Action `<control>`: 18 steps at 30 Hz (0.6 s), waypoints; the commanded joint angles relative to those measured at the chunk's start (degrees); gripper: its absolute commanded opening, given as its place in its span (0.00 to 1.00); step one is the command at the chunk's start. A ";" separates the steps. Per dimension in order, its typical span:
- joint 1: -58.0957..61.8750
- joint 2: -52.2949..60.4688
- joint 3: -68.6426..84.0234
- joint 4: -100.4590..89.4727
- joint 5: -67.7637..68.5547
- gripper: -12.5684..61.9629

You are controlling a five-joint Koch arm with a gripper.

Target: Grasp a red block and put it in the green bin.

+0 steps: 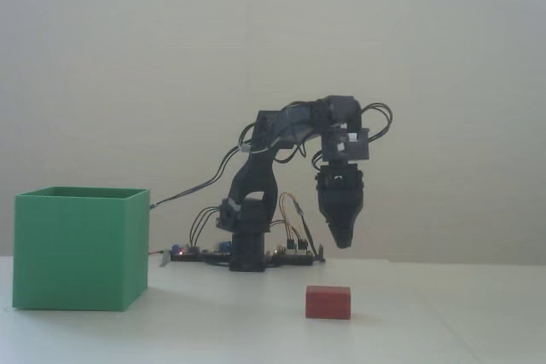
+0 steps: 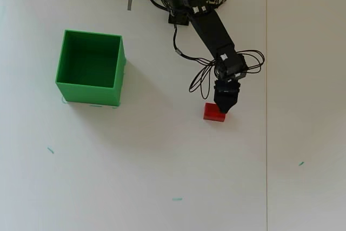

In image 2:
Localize green square plastic bin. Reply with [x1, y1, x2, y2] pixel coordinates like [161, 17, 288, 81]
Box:
[55, 29, 127, 107]

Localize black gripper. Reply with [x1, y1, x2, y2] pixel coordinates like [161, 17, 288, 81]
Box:
[212, 78, 242, 114]

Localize red rectangular block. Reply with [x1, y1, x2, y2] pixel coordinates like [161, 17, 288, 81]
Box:
[203, 102, 227, 122]

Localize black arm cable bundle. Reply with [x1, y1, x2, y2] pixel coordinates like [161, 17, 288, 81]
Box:
[172, 24, 266, 101]

